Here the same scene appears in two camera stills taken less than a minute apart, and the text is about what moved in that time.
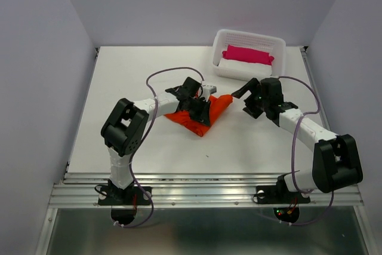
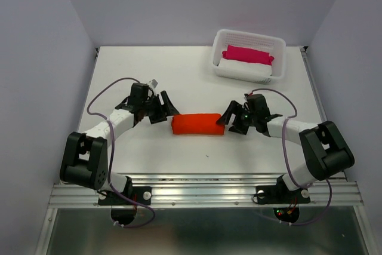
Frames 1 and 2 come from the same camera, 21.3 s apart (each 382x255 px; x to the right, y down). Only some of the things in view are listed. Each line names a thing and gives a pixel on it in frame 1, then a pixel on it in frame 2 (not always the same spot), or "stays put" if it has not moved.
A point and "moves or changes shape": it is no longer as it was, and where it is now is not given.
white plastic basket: (276, 46) stays put
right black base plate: (280, 194) stays put
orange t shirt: (216, 107) moves or changes shape
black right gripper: (251, 85) -> (234, 107)
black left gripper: (203, 116) -> (166, 109)
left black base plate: (131, 196) stays put
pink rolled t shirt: (246, 55) stays put
